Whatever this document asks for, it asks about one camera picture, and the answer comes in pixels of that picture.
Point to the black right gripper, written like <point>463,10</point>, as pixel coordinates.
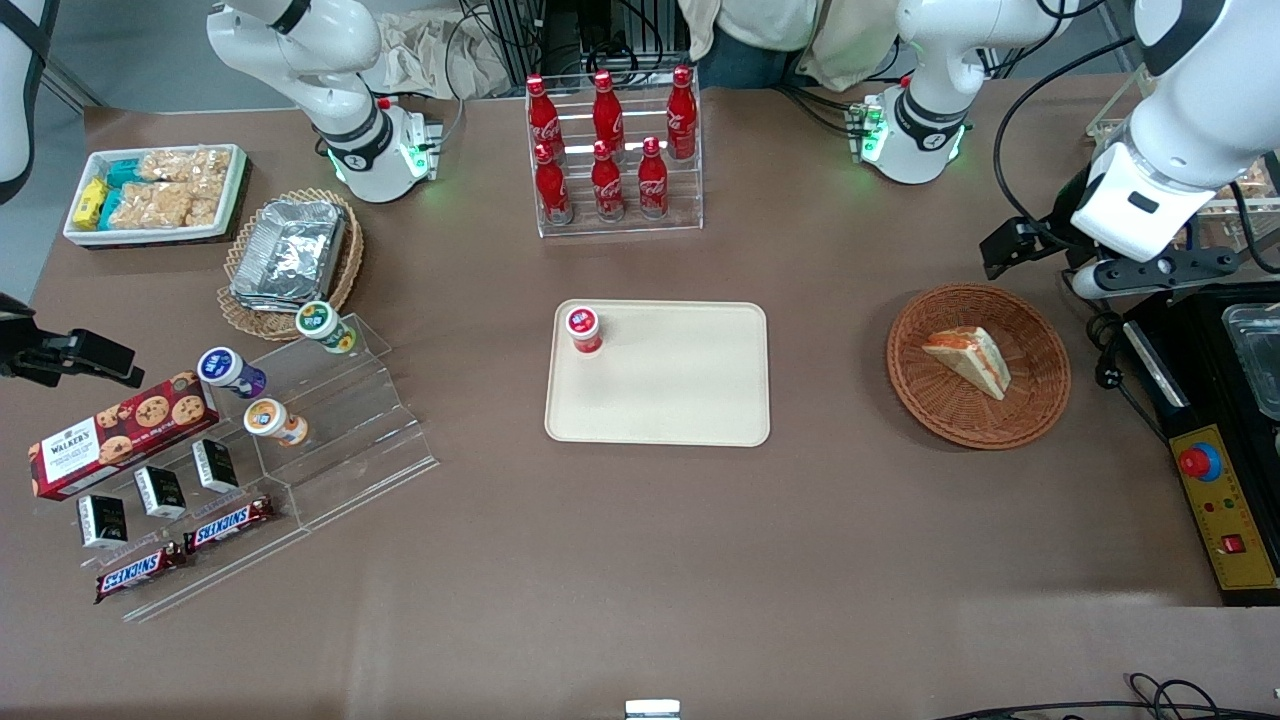
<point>22,352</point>

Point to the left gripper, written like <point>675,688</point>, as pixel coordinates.
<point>1064,222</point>

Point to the triangular sandwich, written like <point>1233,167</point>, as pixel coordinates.
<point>972,358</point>

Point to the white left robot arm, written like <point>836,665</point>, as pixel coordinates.
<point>1200,110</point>

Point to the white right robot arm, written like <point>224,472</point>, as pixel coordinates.
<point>345,110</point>

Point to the light wicker basket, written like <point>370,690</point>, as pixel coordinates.
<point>245,322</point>

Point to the brown wicker basket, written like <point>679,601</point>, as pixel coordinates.
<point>935,400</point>

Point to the beige plastic tray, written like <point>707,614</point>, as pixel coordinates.
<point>670,385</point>

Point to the red Walkers cookie box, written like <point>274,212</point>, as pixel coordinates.
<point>120,435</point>

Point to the blue lid yogurt cup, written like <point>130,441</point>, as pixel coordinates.
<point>228,370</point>

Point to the teal snack packet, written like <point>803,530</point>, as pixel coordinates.
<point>110,207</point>
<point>122,172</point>

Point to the yellow snack packet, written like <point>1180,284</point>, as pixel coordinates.
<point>90,203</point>

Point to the small black box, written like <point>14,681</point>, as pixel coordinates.
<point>102,520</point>
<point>160,492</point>
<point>215,466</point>

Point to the clear rice cracker pack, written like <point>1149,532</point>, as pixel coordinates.
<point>206,203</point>
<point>185,165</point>
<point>150,205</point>

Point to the black appliance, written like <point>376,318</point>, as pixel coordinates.
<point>1200,330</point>

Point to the orange lid yogurt cup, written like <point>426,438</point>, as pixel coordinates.
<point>272,420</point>

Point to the Snickers chocolate bar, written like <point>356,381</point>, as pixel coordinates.
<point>228,523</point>
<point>140,572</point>

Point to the white rectangular snack bin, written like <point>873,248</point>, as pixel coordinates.
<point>235,190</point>

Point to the stacked foil containers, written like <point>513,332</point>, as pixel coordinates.
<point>288,250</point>

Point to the green lid yogurt cup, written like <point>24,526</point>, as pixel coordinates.
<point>322,325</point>

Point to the clear plastic container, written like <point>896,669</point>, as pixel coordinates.
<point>1258,350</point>

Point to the clear acrylic stepped display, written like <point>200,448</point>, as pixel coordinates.
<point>360,420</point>

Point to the standing person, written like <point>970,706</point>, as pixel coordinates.
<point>770,35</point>

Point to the yellow emergency stop box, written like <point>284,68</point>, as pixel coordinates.
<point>1230,510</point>

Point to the red cola bottle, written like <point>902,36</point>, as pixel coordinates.
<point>652,185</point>
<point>681,115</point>
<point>552,190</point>
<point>543,112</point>
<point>607,108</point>
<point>607,187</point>

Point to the clear acrylic bottle rack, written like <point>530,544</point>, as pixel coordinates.
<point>620,228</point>

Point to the red lid yogurt cup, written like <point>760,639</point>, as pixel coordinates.
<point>584,328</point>

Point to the crumpled beige bag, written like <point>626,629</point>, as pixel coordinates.
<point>440,55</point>

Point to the black equipment rack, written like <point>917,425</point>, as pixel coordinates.
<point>580,35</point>

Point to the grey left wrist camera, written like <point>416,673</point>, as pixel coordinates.
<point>1160,268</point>

